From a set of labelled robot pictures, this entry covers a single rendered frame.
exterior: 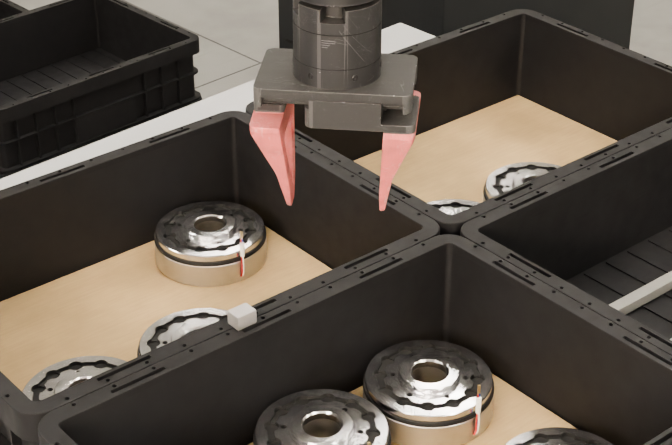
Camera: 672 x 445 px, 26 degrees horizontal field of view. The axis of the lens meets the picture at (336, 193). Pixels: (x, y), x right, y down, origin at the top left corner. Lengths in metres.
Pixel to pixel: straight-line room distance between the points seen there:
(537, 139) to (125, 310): 0.52
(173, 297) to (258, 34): 2.64
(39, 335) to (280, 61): 0.42
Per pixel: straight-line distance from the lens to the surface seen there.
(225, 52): 3.82
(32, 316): 1.31
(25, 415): 1.04
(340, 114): 0.93
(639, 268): 1.38
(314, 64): 0.92
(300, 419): 1.11
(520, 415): 1.18
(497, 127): 1.61
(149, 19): 2.51
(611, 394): 1.13
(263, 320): 1.10
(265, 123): 0.94
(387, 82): 0.94
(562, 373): 1.16
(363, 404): 1.13
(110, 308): 1.31
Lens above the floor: 1.56
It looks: 30 degrees down
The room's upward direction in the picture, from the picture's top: straight up
